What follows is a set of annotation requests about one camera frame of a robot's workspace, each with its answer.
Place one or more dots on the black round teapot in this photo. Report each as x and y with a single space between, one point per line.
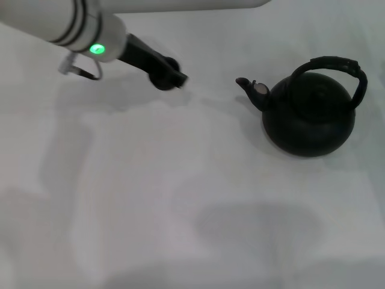
306 120

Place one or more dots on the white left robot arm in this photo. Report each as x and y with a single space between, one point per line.
45 21

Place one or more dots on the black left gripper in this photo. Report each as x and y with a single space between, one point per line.
141 54

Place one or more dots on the white rounded object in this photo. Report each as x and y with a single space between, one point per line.
195 4

